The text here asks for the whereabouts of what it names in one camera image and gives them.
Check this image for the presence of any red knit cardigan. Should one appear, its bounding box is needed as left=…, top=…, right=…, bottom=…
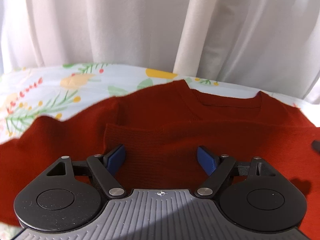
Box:
left=1, top=80, right=319, bottom=239

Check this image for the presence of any floral bed sheet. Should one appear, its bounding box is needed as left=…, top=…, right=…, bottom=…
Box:
left=1, top=63, right=310, bottom=152

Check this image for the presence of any white curtain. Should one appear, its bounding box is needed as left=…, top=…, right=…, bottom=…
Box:
left=1, top=0, right=319, bottom=103

